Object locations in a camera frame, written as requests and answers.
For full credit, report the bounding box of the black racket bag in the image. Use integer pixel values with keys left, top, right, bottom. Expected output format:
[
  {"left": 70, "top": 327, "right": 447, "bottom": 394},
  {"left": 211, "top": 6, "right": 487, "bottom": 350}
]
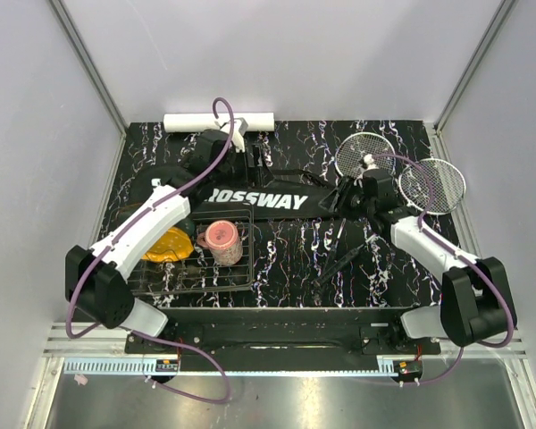
[{"left": 133, "top": 164, "right": 372, "bottom": 223}]

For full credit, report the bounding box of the green round object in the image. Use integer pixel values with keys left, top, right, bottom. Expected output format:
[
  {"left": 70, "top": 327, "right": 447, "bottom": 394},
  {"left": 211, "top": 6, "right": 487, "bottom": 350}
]
[{"left": 177, "top": 217, "right": 196, "bottom": 236}]

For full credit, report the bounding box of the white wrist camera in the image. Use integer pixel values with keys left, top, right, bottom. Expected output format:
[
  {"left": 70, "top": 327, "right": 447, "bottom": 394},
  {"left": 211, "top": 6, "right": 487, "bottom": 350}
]
[
  {"left": 361, "top": 154, "right": 378, "bottom": 172},
  {"left": 222, "top": 117, "right": 248, "bottom": 153}
]

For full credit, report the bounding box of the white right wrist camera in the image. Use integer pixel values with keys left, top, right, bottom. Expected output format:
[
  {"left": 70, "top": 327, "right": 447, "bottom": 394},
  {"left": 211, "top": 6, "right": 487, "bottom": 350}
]
[{"left": 361, "top": 154, "right": 378, "bottom": 172}]

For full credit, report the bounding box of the wire rack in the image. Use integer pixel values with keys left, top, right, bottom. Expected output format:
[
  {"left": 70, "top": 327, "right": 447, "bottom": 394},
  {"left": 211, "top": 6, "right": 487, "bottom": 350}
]
[{"left": 129, "top": 203, "right": 254, "bottom": 298}]

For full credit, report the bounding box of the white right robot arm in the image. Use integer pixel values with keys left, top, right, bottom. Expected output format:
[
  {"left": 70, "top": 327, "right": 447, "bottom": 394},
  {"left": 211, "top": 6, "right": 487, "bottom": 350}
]
[{"left": 319, "top": 173, "right": 516, "bottom": 355}]

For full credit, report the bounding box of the pink patterned mug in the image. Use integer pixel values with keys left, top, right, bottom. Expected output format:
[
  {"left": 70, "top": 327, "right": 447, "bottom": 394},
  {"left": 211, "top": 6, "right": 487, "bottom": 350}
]
[{"left": 197, "top": 220, "right": 243, "bottom": 266}]

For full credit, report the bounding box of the white shuttlecock tube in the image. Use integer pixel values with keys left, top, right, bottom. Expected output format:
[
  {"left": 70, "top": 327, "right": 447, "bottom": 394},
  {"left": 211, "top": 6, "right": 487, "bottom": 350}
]
[{"left": 163, "top": 113, "right": 275, "bottom": 133}]

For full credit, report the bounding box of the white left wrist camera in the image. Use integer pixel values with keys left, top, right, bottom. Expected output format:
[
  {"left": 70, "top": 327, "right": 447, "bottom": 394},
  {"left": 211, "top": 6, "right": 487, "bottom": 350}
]
[{"left": 222, "top": 117, "right": 248, "bottom": 153}]

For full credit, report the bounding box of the yellow cloth item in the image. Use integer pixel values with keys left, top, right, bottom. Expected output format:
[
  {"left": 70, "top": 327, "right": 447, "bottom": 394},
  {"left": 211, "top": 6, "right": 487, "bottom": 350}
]
[{"left": 141, "top": 227, "right": 194, "bottom": 264}]

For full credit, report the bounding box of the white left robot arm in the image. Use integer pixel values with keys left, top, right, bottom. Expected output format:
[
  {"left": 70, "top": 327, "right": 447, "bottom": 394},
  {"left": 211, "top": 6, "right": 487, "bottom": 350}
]
[{"left": 65, "top": 119, "right": 246, "bottom": 354}]

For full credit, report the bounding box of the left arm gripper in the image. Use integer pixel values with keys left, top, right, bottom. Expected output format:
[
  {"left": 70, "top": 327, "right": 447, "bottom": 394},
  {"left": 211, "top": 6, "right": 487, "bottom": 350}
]
[{"left": 212, "top": 145, "right": 274, "bottom": 190}]

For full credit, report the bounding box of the badminton racket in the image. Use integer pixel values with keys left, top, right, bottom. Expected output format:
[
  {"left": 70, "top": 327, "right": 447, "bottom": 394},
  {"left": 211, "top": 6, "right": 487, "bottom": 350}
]
[
  {"left": 323, "top": 132, "right": 398, "bottom": 269},
  {"left": 312, "top": 157, "right": 467, "bottom": 287}
]

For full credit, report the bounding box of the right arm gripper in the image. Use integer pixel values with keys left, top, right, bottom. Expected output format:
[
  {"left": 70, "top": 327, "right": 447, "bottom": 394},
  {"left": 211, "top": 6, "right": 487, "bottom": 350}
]
[{"left": 318, "top": 175, "right": 375, "bottom": 223}]

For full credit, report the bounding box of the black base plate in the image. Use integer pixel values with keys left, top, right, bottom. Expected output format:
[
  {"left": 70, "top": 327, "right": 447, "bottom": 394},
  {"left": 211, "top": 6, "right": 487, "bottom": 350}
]
[{"left": 124, "top": 324, "right": 441, "bottom": 357}]

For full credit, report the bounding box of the aluminium frame rail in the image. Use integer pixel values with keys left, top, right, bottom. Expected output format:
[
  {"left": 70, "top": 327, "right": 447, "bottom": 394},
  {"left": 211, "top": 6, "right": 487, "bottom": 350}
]
[{"left": 42, "top": 322, "right": 130, "bottom": 357}]

